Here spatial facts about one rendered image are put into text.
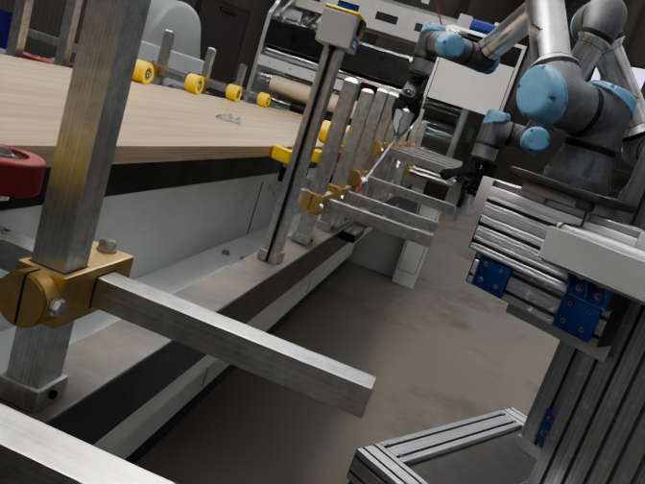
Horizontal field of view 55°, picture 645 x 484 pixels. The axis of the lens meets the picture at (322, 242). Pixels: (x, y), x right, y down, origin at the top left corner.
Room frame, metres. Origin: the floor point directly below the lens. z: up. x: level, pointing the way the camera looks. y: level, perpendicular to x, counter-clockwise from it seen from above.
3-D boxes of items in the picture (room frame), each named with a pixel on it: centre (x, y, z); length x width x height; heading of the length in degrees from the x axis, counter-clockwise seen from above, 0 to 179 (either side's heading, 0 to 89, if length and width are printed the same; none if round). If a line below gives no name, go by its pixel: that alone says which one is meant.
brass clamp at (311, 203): (1.54, 0.05, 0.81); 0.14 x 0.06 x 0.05; 170
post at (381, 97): (2.01, -0.04, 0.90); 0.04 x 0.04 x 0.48; 80
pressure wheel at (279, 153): (1.57, 0.15, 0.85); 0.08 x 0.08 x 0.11
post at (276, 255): (1.26, 0.10, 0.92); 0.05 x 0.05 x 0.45; 80
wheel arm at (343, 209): (1.54, -0.04, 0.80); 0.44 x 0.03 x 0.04; 80
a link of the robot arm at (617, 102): (1.46, -0.51, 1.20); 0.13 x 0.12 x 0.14; 113
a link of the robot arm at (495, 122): (1.99, -0.40, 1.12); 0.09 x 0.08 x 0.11; 87
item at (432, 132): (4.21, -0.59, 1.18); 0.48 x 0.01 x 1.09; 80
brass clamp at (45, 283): (0.55, 0.22, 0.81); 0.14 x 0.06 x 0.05; 170
